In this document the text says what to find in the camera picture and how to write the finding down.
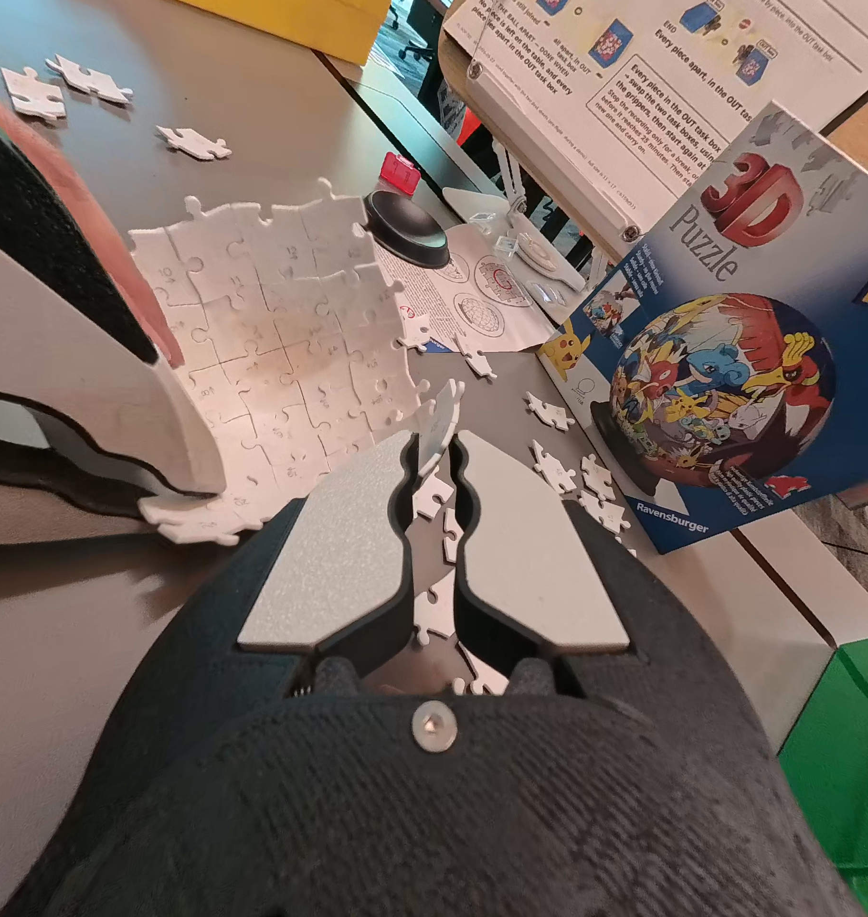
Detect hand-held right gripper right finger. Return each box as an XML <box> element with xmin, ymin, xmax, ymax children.
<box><xmin>450</xmin><ymin>430</ymin><xmax>633</xmax><ymax>656</ymax></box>

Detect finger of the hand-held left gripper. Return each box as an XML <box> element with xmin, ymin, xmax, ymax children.
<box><xmin>0</xmin><ymin>233</ymin><xmax>225</xmax><ymax>497</ymax></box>
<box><xmin>0</xmin><ymin>414</ymin><xmax>169</xmax><ymax>502</ymax></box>

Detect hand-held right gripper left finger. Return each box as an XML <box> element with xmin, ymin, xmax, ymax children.
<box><xmin>237</xmin><ymin>430</ymin><xmax>417</xmax><ymax>656</ymax></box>

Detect single white puzzle piece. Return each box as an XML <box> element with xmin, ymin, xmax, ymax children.
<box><xmin>413</xmin><ymin>380</ymin><xmax>467</xmax><ymax>477</ymax></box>

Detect partly built puzzle ball shell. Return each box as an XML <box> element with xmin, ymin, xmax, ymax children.
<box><xmin>128</xmin><ymin>178</ymin><xmax>435</xmax><ymax>549</ymax></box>

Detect scattered white puzzle pieces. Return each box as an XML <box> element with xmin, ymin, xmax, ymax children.
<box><xmin>0</xmin><ymin>53</ymin><xmax>639</xmax><ymax>699</ymax></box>

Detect blue cartoon puzzle box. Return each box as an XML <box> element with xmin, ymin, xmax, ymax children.
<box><xmin>538</xmin><ymin>100</ymin><xmax>868</xmax><ymax>556</ymax></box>

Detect black round ball stand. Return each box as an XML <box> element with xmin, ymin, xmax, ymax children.
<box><xmin>362</xmin><ymin>190</ymin><xmax>451</xmax><ymax>269</ymax></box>

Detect person's left hand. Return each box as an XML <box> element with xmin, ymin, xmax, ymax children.
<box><xmin>0</xmin><ymin>80</ymin><xmax>186</xmax><ymax>369</ymax></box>

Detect white instruction sheet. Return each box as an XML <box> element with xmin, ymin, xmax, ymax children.
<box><xmin>373</xmin><ymin>222</ymin><xmax>571</xmax><ymax>355</ymax></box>

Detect yellow plastic bin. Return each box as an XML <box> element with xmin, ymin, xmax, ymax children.
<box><xmin>180</xmin><ymin>0</ymin><xmax>392</xmax><ymax>65</ymax></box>

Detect small red plastic case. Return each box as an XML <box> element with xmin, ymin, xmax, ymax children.
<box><xmin>381</xmin><ymin>152</ymin><xmax>421</xmax><ymax>196</ymax></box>

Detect green plastic bin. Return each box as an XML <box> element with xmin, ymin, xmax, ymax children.
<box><xmin>778</xmin><ymin>634</ymin><xmax>868</xmax><ymax>917</ymax></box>

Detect white printed task board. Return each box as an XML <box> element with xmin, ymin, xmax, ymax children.
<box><xmin>437</xmin><ymin>0</ymin><xmax>868</xmax><ymax>266</ymax></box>

